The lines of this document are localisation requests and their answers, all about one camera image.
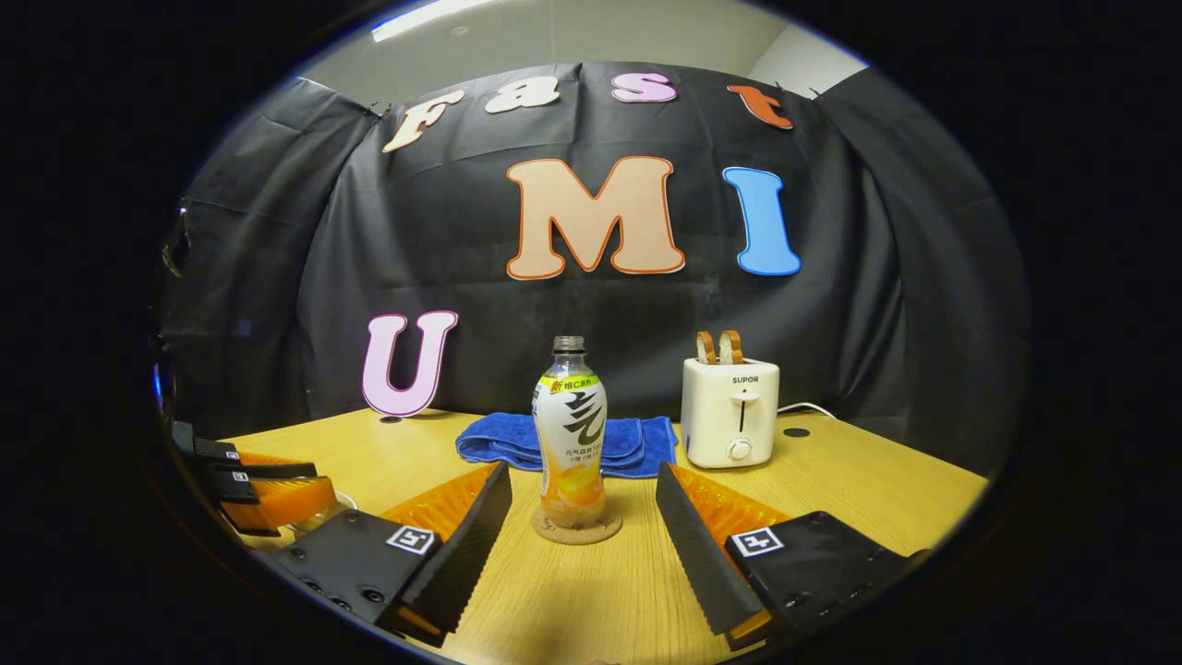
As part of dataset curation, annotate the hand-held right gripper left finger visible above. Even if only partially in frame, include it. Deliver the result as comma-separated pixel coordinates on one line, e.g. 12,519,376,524
275,461,513,647

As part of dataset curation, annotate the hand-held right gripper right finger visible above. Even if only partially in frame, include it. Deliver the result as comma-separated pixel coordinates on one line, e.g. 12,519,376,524
655,462,915,650

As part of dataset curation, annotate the white teacup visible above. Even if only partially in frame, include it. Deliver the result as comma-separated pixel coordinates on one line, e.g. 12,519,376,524
277,491,359,546

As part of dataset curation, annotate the round cork coaster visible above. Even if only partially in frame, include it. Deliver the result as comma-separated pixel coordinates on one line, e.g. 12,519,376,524
531,506,623,546

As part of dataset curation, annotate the labelled plastic water bottle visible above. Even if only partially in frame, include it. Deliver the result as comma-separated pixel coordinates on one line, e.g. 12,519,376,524
532,335,609,529

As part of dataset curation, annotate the blue folded towel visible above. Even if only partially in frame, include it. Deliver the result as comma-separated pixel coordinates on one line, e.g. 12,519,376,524
455,412,679,479

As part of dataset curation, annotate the white toaster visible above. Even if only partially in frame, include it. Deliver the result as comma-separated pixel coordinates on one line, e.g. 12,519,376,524
681,357,781,469

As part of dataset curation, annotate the black backdrop cloth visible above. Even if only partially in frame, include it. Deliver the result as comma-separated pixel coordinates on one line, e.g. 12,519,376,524
157,60,1031,477

